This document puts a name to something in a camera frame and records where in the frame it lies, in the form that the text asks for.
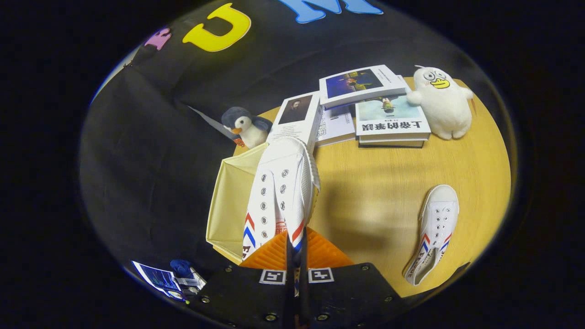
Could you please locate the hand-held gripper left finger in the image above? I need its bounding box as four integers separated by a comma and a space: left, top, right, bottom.
187, 228, 293, 329

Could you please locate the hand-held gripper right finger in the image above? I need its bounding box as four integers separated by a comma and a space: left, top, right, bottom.
299, 227, 410, 329

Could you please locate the beige fabric storage box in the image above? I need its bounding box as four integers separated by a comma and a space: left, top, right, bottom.
206, 143, 275, 265

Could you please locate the white canvas shoe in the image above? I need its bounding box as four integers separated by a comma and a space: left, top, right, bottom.
242, 137, 320, 284
403, 184, 460, 287

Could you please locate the white plastic object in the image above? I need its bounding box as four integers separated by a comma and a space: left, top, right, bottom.
176, 270, 207, 293

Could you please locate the small blue object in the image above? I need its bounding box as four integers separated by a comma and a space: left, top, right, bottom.
170, 259, 193, 278

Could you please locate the blue lit screen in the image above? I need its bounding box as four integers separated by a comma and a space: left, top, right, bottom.
132, 260, 183, 300

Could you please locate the dark cover book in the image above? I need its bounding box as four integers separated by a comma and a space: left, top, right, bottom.
359, 138, 425, 149

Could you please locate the grey penguin plush toy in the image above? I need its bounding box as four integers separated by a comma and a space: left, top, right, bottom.
221, 106, 273, 149

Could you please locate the thin white printed book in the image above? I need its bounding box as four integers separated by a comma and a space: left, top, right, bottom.
315, 104, 357, 148

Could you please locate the book with pale green cover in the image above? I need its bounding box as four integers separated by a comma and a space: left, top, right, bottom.
355, 95, 431, 142

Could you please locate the white book with portrait cover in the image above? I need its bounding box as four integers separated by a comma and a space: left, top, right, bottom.
265, 90, 323, 154

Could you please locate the book with blue picture cover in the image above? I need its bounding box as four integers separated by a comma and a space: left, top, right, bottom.
319, 64, 407, 109

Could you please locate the white duck plush toy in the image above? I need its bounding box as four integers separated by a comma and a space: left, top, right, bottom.
406, 65, 474, 140

